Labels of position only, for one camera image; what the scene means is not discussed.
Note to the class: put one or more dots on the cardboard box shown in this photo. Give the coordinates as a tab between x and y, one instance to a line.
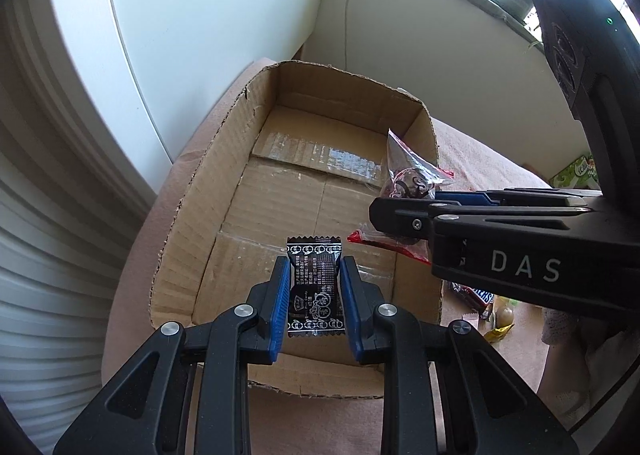
300	195

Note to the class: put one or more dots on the black snack packet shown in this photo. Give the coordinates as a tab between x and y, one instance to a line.
315	285

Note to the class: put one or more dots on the green box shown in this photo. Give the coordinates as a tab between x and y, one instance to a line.
575	175

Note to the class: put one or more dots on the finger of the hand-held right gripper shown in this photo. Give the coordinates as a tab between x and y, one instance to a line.
460	197
400	217

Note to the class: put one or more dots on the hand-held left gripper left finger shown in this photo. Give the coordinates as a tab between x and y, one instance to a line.
280	310

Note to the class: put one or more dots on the chocolate bar brown wrapper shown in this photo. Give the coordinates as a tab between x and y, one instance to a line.
472	297

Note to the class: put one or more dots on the clear red snack bag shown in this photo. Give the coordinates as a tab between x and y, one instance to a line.
405	170

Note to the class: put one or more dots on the white ribbed panel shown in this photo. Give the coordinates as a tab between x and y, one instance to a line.
60	260

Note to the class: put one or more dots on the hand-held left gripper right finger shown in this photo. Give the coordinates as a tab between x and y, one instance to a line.
352	315

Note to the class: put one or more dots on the white cloth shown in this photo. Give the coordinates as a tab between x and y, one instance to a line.
600	365

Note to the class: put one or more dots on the yellow snack packet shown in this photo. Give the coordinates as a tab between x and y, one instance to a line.
497	333

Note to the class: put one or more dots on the white cabinet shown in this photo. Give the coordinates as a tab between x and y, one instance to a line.
200	35

